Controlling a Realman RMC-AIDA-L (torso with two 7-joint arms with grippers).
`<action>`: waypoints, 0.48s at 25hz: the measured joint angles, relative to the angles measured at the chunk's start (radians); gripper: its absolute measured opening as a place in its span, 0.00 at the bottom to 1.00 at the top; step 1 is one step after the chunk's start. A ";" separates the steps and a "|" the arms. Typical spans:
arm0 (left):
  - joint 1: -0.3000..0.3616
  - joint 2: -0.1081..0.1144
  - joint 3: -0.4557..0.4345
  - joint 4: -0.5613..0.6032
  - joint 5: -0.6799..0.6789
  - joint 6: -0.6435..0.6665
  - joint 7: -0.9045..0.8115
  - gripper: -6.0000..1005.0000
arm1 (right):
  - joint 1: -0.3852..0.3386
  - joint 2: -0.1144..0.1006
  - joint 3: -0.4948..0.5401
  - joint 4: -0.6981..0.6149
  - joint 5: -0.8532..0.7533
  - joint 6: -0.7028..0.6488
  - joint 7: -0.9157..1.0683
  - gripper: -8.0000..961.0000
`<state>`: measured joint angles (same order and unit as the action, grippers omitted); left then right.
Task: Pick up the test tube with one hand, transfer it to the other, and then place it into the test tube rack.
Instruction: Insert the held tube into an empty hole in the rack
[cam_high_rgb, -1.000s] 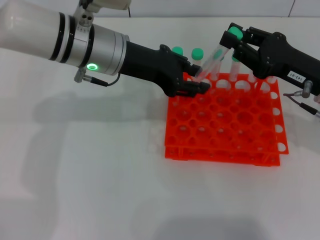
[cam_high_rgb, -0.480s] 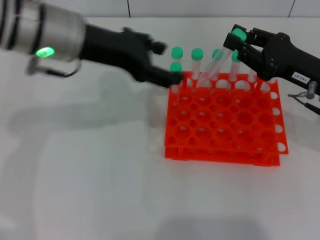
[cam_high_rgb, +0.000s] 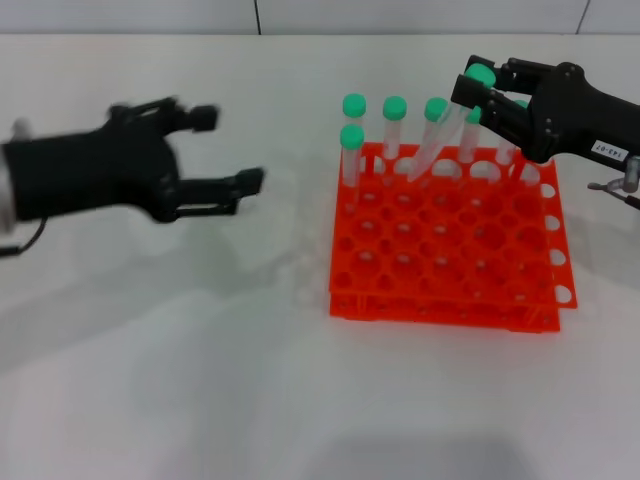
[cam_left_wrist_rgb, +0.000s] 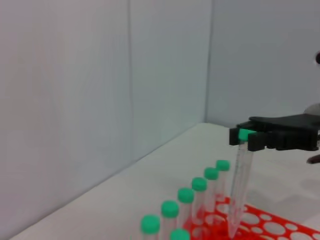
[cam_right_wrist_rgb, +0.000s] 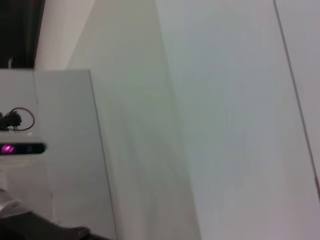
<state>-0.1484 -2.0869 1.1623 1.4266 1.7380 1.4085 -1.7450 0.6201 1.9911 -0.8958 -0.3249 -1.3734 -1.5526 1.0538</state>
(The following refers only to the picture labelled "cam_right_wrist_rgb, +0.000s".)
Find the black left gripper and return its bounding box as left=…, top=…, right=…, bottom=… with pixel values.
left=0, top=210, right=91, bottom=240

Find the white robot head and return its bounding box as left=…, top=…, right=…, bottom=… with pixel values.
left=0, top=130, right=49, bottom=201

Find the dark window opening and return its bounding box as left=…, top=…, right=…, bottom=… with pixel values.
left=0, top=0, right=47, bottom=69

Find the black head camera bar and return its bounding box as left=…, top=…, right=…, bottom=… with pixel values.
left=0, top=142, right=47, bottom=156

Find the black looped cable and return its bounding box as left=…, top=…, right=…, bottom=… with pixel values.
left=0, top=107, right=36, bottom=132

